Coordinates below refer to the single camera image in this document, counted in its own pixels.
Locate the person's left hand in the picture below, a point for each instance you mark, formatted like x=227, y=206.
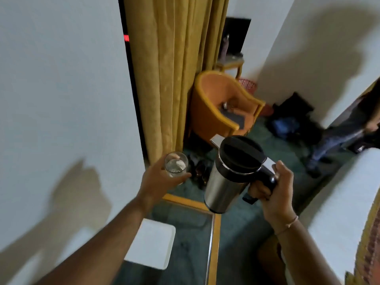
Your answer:
x=154, y=186

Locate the person's right hand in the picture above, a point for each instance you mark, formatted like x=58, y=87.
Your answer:
x=277, y=201

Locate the person's left thumb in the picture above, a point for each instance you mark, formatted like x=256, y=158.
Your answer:
x=179, y=178

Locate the person's right thumb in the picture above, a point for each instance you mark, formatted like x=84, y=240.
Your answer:
x=282, y=173

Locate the clear drinking glass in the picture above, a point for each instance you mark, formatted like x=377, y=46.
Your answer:
x=176, y=166

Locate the steel kettle with black lid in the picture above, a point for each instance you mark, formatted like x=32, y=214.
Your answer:
x=228, y=178

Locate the person's left forearm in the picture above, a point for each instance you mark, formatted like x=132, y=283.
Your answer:
x=98, y=246

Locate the person's right forearm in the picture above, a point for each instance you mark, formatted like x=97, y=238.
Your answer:
x=305, y=255

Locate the dark shoes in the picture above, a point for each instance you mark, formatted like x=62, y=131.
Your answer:
x=199, y=172

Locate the white flat card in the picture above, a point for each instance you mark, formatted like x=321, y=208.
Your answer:
x=217, y=140

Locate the black bag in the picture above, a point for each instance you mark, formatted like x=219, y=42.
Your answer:
x=292, y=118

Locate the white bed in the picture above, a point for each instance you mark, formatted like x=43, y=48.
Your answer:
x=341, y=213

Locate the white square tray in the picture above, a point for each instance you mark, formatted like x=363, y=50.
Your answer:
x=153, y=244

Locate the dark cloth on chair seat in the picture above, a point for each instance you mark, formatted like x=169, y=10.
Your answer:
x=234, y=118

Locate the orange armchair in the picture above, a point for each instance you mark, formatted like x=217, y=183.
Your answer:
x=216, y=106

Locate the person's leg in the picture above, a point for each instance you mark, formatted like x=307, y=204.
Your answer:
x=268, y=261

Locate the red wicker waste basket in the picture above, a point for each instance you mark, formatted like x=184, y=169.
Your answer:
x=248, y=86

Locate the yellow curtain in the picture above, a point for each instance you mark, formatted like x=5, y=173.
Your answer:
x=169, y=74

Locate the patterned bed runner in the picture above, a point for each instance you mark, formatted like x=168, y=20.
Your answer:
x=368, y=249

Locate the wooden side table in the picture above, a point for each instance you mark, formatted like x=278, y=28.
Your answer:
x=230, y=63

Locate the bottle on side table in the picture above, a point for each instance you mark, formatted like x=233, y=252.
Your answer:
x=224, y=47

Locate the black television screen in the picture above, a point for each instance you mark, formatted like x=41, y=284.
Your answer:
x=237, y=34

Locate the glass table with wooden frame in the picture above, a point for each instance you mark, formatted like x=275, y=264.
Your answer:
x=190, y=243

